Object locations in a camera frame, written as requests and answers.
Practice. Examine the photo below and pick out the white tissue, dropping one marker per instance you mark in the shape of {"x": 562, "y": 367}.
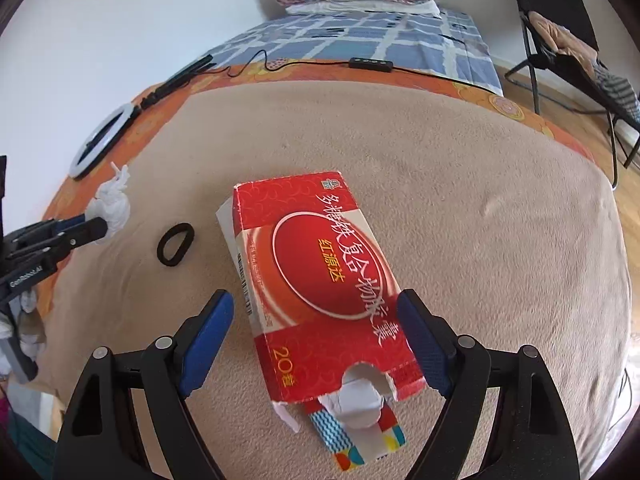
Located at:
{"x": 112, "y": 205}

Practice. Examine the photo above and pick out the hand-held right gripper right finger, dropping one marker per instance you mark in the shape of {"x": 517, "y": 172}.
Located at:
{"x": 422, "y": 340}

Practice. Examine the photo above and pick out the pink cloth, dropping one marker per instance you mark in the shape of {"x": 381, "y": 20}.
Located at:
{"x": 560, "y": 32}

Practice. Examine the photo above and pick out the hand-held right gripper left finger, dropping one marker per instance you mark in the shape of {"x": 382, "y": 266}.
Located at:
{"x": 205, "y": 340}

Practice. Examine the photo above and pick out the person's left leg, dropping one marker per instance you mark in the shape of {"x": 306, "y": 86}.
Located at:
{"x": 30, "y": 445}

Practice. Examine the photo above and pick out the black folded tripod stand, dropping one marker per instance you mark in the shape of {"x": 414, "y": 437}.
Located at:
{"x": 175, "y": 82}

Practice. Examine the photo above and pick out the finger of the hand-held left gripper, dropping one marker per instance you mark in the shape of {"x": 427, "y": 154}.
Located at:
{"x": 67, "y": 222}
{"x": 85, "y": 235}

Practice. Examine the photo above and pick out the blue checkered bed sheet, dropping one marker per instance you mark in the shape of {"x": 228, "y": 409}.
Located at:
{"x": 350, "y": 35}

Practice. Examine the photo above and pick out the beige towel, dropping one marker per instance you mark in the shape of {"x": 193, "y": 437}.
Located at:
{"x": 450, "y": 210}

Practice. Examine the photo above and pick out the red cardboard box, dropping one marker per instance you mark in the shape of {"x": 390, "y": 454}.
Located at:
{"x": 310, "y": 270}

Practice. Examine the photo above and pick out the striped cloth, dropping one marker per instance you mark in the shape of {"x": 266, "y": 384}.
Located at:
{"x": 622, "y": 92}

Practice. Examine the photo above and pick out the orange floral bed sheet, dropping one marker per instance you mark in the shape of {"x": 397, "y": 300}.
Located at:
{"x": 540, "y": 125}

